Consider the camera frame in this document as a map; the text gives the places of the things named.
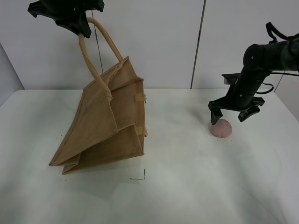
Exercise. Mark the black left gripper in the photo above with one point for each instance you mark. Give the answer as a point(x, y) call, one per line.
point(69, 14)

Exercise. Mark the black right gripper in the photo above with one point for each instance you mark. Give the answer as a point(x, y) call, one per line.
point(246, 107)

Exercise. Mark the pink peach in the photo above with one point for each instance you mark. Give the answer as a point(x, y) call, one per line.
point(222, 129)

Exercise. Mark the brown linen tote bag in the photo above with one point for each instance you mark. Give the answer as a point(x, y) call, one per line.
point(109, 124)

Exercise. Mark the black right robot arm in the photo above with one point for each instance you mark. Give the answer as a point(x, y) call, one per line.
point(259, 61)

